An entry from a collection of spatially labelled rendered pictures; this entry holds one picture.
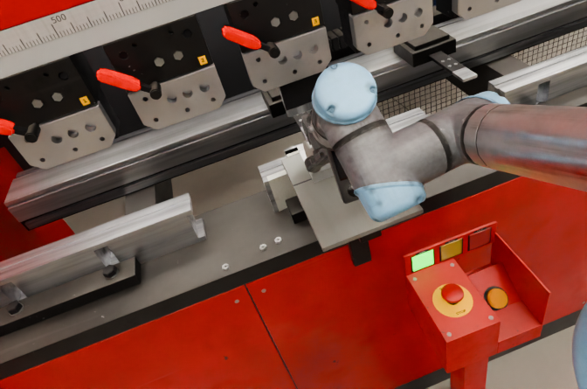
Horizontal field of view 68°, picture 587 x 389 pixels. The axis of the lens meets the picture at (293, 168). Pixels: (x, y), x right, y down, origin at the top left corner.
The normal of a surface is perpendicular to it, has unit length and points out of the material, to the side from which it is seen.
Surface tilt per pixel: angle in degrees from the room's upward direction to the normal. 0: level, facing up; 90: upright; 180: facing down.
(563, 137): 50
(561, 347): 0
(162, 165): 90
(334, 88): 41
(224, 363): 90
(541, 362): 0
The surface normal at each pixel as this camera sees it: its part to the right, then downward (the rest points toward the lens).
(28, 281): 0.28, 0.56
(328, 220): -0.22, -0.75
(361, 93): -0.01, -0.19
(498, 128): -0.89, -0.33
